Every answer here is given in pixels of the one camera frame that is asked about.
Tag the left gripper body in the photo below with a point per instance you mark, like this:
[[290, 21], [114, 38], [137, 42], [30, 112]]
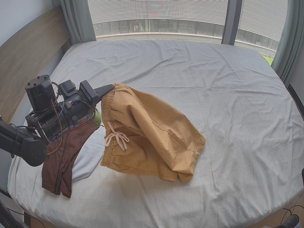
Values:
[[76, 114]]

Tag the tan shorts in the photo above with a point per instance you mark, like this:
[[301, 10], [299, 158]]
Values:
[[142, 117]]

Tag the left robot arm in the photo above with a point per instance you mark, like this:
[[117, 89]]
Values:
[[21, 141]]

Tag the bed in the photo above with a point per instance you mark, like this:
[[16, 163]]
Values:
[[190, 79]]

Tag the green garment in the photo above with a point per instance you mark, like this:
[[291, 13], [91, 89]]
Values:
[[97, 119]]

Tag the white garment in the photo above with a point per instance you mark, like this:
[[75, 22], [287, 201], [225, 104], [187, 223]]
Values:
[[87, 155]]

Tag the brown garment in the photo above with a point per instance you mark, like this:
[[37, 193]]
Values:
[[59, 165]]

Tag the grey-green curtain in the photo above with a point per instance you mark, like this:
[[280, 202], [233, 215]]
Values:
[[292, 32], [76, 13]]

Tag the window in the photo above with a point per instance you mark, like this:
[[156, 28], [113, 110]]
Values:
[[166, 8]]

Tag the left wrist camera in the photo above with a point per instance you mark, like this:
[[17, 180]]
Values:
[[67, 87]]

